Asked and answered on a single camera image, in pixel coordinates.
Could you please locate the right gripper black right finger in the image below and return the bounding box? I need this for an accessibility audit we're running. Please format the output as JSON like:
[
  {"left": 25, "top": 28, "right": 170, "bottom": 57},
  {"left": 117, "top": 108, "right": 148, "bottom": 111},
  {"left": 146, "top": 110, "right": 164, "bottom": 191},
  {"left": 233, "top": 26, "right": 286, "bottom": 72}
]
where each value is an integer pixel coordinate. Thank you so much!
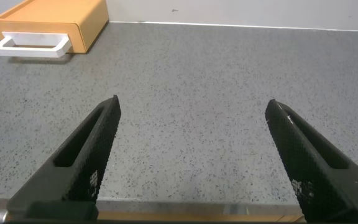
[{"left": 265, "top": 98, "right": 358, "bottom": 224}]

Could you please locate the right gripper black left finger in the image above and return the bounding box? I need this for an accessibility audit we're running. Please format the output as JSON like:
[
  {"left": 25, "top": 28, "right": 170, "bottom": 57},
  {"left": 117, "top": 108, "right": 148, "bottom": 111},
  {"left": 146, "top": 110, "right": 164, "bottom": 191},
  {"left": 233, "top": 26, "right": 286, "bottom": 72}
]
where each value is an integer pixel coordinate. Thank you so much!
[{"left": 6, "top": 95, "right": 122, "bottom": 224}]

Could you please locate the yellow drawer with white handle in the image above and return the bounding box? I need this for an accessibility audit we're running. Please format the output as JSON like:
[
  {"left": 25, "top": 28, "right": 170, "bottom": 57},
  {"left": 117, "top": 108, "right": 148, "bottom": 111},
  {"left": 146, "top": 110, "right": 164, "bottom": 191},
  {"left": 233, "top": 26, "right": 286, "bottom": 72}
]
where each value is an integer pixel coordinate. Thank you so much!
[{"left": 0, "top": 20, "right": 87, "bottom": 58}]

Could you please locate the yellow drawer cabinet case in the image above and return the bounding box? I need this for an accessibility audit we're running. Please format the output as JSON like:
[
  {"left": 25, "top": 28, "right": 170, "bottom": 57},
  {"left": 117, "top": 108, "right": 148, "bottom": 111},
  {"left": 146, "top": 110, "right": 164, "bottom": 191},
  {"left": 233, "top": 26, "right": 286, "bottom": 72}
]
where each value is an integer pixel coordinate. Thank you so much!
[{"left": 0, "top": 0, "right": 109, "bottom": 54}]

